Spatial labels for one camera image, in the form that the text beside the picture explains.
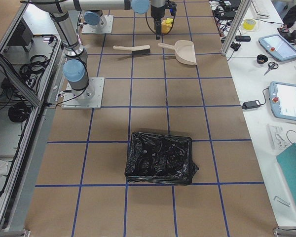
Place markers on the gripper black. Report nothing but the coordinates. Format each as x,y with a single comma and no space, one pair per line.
156,15

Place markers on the yellow sponge piece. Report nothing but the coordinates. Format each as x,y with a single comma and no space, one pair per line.
166,25

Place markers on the beige hand brush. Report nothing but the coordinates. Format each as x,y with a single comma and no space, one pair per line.
136,50

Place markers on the beige plastic dustpan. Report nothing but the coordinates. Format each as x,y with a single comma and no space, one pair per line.
184,51

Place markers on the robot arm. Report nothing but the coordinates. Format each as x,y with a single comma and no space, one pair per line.
75,68
157,11

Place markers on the black bag lined bin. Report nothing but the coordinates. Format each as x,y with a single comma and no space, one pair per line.
162,159

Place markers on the yellow tape roll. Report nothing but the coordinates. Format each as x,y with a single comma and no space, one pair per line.
248,24

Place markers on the small black bowl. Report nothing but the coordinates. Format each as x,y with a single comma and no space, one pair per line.
261,59

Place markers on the black power adapter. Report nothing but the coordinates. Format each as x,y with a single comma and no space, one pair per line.
251,104

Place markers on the upper teach pendant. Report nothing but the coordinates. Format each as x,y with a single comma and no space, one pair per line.
278,47

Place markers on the teach pendant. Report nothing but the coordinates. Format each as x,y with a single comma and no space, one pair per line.
278,47
283,100

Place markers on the black scissors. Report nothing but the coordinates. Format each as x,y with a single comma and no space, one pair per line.
271,66

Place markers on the lower teach pendant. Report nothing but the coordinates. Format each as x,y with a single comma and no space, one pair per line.
283,100

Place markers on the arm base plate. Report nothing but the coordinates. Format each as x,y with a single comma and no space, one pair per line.
97,24
90,98

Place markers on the aluminium frame post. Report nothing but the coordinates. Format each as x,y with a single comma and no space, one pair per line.
243,7

